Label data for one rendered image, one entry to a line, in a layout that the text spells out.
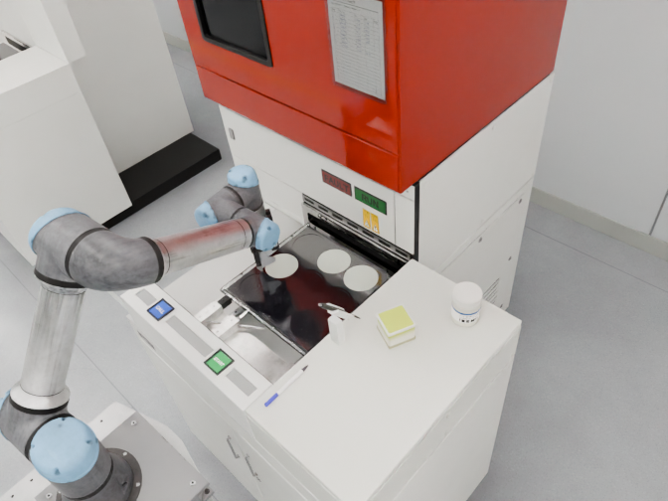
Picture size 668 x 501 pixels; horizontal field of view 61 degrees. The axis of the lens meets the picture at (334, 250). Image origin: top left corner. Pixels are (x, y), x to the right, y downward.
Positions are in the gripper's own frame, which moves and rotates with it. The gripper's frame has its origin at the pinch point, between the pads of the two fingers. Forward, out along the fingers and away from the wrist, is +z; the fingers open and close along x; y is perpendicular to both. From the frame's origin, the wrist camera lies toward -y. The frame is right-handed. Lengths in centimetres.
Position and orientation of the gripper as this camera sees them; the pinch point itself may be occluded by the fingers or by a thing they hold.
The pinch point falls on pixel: (258, 267)
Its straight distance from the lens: 170.7
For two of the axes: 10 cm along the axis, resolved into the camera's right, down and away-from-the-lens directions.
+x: -2.8, -6.6, 7.0
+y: 9.6, -2.6, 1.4
